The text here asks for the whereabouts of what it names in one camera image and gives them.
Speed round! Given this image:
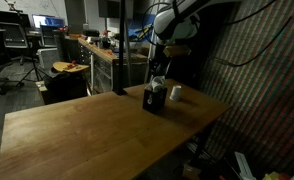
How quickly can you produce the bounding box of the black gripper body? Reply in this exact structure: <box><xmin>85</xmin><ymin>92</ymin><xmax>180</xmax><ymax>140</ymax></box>
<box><xmin>153</xmin><ymin>54</ymin><xmax>172</xmax><ymax>77</ymax></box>

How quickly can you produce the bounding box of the black plastic crate box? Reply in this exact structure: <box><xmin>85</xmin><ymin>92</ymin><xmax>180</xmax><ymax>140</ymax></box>
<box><xmin>142</xmin><ymin>84</ymin><xmax>169</xmax><ymax>115</ymax></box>

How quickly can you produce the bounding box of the white paper cup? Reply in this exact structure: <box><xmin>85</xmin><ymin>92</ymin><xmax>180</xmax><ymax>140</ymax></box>
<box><xmin>169</xmin><ymin>85</ymin><xmax>183</xmax><ymax>103</ymax></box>

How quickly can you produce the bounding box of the blue panel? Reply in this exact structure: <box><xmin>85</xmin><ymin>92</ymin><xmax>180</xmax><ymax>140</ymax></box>
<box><xmin>126</xmin><ymin>13</ymin><xmax>156</xmax><ymax>38</ymax></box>

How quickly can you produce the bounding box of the vertical metal pole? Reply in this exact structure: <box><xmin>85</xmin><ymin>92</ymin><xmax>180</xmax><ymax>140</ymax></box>
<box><xmin>113</xmin><ymin>0</ymin><xmax>128</xmax><ymax>96</ymax></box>

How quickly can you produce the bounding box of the wooden workbench with drawers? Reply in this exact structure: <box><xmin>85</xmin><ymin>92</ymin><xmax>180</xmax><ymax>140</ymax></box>
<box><xmin>77</xmin><ymin>35</ymin><xmax>149</xmax><ymax>96</ymax></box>

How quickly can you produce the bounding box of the small red object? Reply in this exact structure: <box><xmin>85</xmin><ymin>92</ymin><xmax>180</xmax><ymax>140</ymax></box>
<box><xmin>66</xmin><ymin>60</ymin><xmax>78</xmax><ymax>70</ymax></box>

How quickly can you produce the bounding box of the small round wooden table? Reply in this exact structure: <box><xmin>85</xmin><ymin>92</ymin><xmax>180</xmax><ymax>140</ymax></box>
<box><xmin>52</xmin><ymin>60</ymin><xmax>90</xmax><ymax>74</ymax></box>

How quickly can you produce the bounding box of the black bulky bag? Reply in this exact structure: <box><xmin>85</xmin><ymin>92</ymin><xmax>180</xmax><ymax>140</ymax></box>
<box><xmin>43</xmin><ymin>71</ymin><xmax>88</xmax><ymax>105</ymax></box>

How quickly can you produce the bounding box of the colourful striped curtain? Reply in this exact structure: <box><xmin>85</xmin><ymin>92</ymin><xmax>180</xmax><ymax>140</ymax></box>
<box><xmin>193</xmin><ymin>0</ymin><xmax>294</xmax><ymax>180</ymax></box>

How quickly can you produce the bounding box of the black high-back office chair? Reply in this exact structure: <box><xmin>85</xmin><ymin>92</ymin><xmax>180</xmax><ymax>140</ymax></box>
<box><xmin>39</xmin><ymin>24</ymin><xmax>61</xmax><ymax>48</ymax></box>

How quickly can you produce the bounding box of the lit computer monitor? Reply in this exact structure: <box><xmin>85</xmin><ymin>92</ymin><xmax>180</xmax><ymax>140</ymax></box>
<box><xmin>31</xmin><ymin>13</ymin><xmax>66</xmax><ymax>29</ymax></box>

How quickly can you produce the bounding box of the white plastic object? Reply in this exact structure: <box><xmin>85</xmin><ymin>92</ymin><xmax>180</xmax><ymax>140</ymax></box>
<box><xmin>234</xmin><ymin>151</ymin><xmax>256</xmax><ymax>180</ymax></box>

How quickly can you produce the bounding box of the black tripod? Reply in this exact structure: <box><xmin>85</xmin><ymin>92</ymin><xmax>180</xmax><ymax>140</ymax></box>
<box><xmin>15</xmin><ymin>49</ymin><xmax>53</xmax><ymax>88</ymax></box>

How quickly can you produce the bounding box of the black mesh office chair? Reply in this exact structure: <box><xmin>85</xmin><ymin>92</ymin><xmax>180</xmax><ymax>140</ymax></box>
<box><xmin>0</xmin><ymin>21</ymin><xmax>30</xmax><ymax>66</ymax></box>

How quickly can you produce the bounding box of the yellow-green object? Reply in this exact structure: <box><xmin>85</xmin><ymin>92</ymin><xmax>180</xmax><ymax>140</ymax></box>
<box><xmin>261</xmin><ymin>171</ymin><xmax>283</xmax><ymax>180</ymax></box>

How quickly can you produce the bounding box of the dark computer monitor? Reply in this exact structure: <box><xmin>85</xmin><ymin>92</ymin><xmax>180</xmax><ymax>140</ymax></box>
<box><xmin>0</xmin><ymin>8</ymin><xmax>31</xmax><ymax>29</ymax></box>

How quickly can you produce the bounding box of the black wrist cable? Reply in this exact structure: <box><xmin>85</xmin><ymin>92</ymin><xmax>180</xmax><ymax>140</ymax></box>
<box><xmin>140</xmin><ymin>1</ymin><xmax>175</xmax><ymax>47</ymax></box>

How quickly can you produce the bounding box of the black wall screen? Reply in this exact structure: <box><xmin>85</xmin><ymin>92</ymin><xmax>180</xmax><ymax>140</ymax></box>
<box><xmin>98</xmin><ymin>0</ymin><xmax>121</xmax><ymax>19</ymax></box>

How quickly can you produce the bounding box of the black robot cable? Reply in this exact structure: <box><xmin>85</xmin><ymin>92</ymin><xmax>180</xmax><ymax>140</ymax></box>
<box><xmin>216</xmin><ymin>15</ymin><xmax>293</xmax><ymax>68</ymax></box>
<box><xmin>222</xmin><ymin>0</ymin><xmax>278</xmax><ymax>26</ymax></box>

